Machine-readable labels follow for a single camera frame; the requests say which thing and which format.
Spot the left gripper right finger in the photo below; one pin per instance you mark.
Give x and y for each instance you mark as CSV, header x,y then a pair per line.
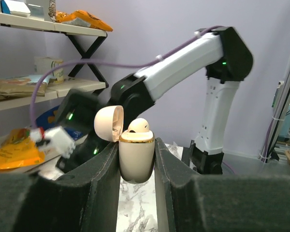
x,y
190,202

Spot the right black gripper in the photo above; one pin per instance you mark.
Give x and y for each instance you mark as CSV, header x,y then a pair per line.
x,y
77,111

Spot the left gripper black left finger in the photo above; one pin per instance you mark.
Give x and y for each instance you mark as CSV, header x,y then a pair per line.
x,y
82,200

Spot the beige earbud charging case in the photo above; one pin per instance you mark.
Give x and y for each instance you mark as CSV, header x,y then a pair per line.
x,y
136,150

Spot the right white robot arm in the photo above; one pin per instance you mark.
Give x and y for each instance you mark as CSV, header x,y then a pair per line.
x,y
227,61

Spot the blue Doritos bag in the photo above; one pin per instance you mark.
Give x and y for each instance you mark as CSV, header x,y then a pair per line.
x,y
47,120

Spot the small yellow cup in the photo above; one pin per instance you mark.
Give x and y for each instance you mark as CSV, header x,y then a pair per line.
x,y
49,68

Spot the gold blue snack bag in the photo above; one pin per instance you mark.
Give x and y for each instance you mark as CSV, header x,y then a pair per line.
x,y
19,86

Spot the orange snack bag lower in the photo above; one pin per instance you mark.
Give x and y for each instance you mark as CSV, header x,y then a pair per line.
x,y
18,150

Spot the orange kettle chips bag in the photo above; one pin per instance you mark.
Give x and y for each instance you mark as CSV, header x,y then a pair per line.
x,y
83,19

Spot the black frame shelf rack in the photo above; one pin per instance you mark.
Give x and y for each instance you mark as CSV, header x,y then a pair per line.
x,y
55,91

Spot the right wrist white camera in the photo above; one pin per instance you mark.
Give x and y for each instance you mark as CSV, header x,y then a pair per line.
x,y
55,138

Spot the aluminium frame post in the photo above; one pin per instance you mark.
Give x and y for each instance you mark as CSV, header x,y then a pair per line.
x,y
281,106

